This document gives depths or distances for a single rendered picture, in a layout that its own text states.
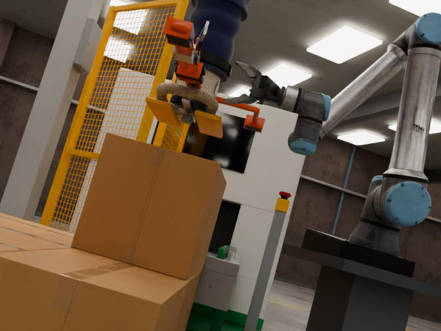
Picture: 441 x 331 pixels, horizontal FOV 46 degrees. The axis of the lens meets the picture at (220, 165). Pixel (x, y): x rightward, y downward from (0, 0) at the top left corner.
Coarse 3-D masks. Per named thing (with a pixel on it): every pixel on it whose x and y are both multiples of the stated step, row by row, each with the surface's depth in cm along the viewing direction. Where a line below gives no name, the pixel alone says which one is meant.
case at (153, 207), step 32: (128, 160) 176; (160, 160) 175; (192, 160) 175; (96, 192) 175; (128, 192) 174; (160, 192) 174; (192, 192) 173; (96, 224) 173; (128, 224) 173; (160, 224) 172; (192, 224) 172; (128, 256) 171; (160, 256) 171; (192, 256) 170
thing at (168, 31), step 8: (168, 16) 148; (168, 24) 147; (192, 24) 147; (168, 32) 147; (176, 32) 147; (192, 32) 150; (168, 40) 152; (176, 40) 150; (184, 40) 148; (192, 40) 154
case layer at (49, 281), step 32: (0, 224) 182; (32, 224) 221; (0, 256) 113; (32, 256) 126; (64, 256) 143; (96, 256) 166; (0, 288) 111; (32, 288) 111; (64, 288) 111; (96, 288) 111; (128, 288) 118; (160, 288) 133; (192, 288) 196; (0, 320) 110; (32, 320) 110; (64, 320) 110; (96, 320) 110; (128, 320) 109; (160, 320) 116
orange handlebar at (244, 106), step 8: (176, 24) 146; (184, 24) 146; (184, 32) 146; (192, 48) 159; (184, 64) 175; (192, 64) 172; (200, 88) 202; (232, 104) 213; (240, 104) 213; (248, 104) 213; (256, 112) 214; (256, 120) 227
